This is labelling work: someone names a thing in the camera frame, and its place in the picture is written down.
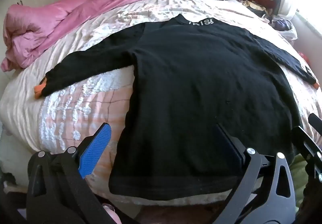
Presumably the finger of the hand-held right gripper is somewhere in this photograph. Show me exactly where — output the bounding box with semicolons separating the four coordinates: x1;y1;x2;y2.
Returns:
292;125;322;164
308;113;322;136

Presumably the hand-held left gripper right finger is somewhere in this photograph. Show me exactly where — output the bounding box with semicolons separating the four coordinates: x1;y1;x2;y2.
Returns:
214;123;300;224

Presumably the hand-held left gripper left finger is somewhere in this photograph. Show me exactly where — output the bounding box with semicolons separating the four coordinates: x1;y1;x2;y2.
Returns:
26;123;141;224

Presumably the black long-sleeve sweater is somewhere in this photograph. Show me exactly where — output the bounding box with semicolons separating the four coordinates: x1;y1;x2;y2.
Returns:
35;14;320;202

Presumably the pink white tufted blanket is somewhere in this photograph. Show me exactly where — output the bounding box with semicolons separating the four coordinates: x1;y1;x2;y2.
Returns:
38;0;317;204

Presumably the cream bed sheet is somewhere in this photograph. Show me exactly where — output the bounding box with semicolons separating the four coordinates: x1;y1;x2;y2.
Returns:
0;23;83;154

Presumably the white plastic bag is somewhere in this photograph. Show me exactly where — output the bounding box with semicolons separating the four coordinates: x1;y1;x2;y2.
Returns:
273;15;298;40

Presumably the pink quilt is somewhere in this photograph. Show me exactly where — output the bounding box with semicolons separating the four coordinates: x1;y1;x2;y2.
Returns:
1;0;154;72

